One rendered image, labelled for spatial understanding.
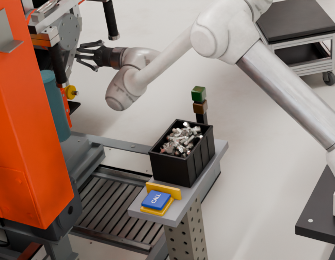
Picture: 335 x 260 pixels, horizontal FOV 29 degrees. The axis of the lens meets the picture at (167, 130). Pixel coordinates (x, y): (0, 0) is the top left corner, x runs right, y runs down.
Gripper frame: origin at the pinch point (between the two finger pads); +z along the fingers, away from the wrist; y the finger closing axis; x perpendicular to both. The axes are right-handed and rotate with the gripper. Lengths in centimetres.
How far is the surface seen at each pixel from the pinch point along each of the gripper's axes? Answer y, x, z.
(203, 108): -16, 10, -65
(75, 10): 14.3, 10.0, -4.5
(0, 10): -13, 90, -42
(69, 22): 3.0, 31.7, -19.0
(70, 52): -1.7, 6.3, -4.5
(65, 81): -18.4, 36.5, -26.7
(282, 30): 43, -85, -56
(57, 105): -25.0, 24.3, -17.2
